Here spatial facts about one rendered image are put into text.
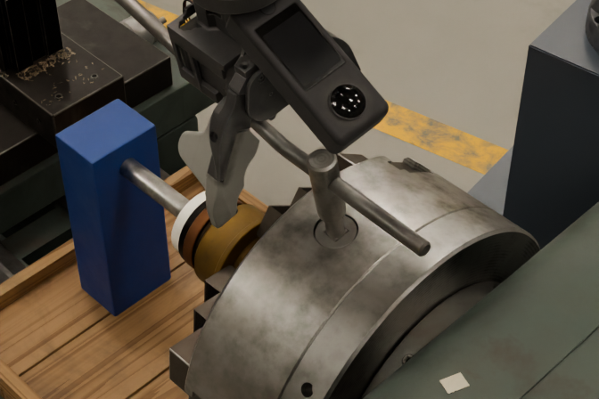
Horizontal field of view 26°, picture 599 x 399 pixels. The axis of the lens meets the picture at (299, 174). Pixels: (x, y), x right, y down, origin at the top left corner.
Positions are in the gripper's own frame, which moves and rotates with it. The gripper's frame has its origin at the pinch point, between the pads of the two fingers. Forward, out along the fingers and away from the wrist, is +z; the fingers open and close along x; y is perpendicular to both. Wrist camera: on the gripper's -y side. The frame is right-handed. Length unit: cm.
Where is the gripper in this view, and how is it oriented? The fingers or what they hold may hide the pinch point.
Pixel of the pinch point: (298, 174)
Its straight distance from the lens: 97.8
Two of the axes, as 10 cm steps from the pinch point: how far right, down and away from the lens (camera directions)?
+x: -7.2, 5.9, -3.6
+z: 1.3, 6.3, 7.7
